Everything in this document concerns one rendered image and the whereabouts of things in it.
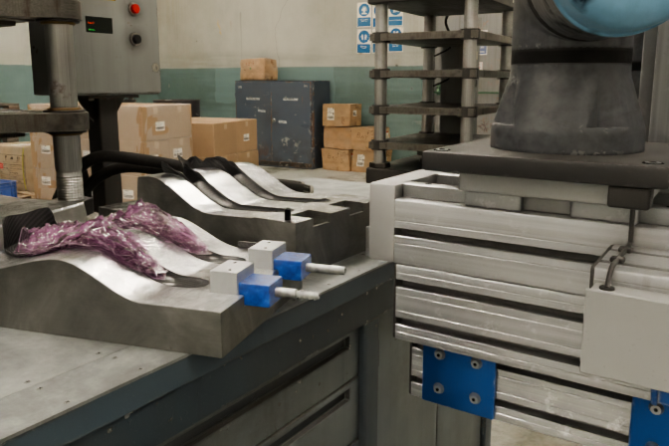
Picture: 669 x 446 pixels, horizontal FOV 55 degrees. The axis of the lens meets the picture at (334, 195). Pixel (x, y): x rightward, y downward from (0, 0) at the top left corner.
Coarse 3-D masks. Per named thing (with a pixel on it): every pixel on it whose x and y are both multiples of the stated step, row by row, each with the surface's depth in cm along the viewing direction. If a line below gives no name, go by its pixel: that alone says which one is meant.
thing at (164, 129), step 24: (120, 120) 475; (144, 120) 470; (168, 120) 492; (48, 144) 512; (120, 144) 478; (144, 144) 472; (168, 144) 494; (192, 144) 522; (48, 168) 516; (48, 192) 520
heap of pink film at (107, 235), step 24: (120, 216) 95; (144, 216) 92; (168, 216) 96; (24, 240) 89; (48, 240) 86; (72, 240) 81; (96, 240) 81; (120, 240) 82; (168, 240) 90; (192, 240) 92; (144, 264) 81
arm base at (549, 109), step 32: (512, 64) 65; (544, 64) 61; (576, 64) 59; (608, 64) 60; (512, 96) 65; (544, 96) 61; (576, 96) 59; (608, 96) 60; (512, 128) 63; (544, 128) 60; (576, 128) 59; (608, 128) 59; (640, 128) 61
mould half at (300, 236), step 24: (216, 168) 128; (240, 168) 131; (144, 192) 118; (168, 192) 114; (192, 192) 115; (240, 192) 122; (288, 192) 129; (192, 216) 112; (216, 216) 108; (240, 216) 105; (264, 216) 104; (336, 216) 108; (360, 216) 114; (240, 240) 106; (288, 240) 100; (312, 240) 103; (336, 240) 109; (360, 240) 115
